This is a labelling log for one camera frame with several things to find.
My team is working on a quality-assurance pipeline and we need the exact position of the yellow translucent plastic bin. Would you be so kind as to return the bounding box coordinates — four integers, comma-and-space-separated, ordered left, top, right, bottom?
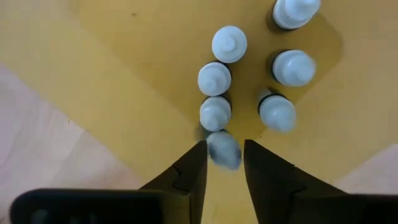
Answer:
0, 0, 398, 224

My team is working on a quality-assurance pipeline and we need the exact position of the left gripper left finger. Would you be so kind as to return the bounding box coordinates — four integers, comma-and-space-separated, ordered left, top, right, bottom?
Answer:
139, 140, 208, 224

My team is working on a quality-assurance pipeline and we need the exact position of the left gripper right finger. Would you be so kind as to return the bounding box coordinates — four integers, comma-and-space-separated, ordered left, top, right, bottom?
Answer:
244, 139, 398, 224

